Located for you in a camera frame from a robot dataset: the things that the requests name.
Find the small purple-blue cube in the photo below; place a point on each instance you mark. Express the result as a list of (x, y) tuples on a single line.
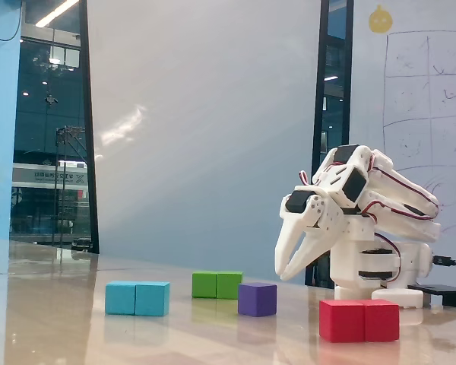
[(256, 300)]

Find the green long block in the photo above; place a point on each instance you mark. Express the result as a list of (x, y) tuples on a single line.
[(213, 285)]

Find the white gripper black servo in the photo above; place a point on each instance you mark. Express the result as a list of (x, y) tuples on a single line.
[(311, 215)]

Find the black flat box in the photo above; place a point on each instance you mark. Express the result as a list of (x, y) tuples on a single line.
[(452, 294)]

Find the black window frame post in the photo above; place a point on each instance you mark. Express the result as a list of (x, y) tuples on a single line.
[(89, 152), (319, 95)]

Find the light blue long block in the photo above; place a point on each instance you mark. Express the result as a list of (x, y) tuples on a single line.
[(137, 300)]

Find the red long block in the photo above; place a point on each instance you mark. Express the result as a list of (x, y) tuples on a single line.
[(357, 321)]

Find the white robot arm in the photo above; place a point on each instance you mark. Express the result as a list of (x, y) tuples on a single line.
[(380, 262)]

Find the yellow round sticker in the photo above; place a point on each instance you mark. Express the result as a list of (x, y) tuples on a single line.
[(380, 21)]

